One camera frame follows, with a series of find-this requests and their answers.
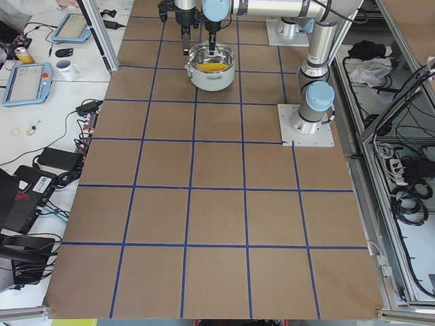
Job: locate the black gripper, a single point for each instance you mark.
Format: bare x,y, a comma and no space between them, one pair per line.
184,17
212,37

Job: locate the yellow corn cob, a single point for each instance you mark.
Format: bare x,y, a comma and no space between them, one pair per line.
212,66

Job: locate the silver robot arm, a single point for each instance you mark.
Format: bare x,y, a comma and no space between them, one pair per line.
214,11
321,19

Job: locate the white electric cooking pot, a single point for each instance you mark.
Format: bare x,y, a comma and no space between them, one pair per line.
210,81

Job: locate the far blue teach pendant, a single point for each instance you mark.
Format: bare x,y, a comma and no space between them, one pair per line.
72,29

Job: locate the blue teach pendant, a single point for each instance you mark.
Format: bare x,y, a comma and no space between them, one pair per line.
72,29
28,84

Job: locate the black power adapter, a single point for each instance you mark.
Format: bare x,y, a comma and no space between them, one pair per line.
88,108

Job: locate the white mug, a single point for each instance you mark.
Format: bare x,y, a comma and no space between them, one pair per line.
69,71

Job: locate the black oval case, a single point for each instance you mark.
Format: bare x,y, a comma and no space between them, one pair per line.
64,52

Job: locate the black cloth bundle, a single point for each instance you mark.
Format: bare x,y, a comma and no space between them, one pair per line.
367,50

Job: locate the white crumpled cloth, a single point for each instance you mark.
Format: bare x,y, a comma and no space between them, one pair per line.
375,73

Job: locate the near blue teach pendant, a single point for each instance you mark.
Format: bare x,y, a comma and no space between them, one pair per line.
28,84

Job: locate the yellow drink can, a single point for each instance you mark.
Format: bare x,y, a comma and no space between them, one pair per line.
24,55

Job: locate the black power brick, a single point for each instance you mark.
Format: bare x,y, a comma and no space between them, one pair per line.
57,158

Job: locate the white power strip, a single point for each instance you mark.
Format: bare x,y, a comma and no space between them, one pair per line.
397,171

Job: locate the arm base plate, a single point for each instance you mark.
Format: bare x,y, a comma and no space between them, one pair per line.
297,132
289,34

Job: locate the aluminium frame post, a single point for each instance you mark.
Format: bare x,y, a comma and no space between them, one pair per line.
95,22

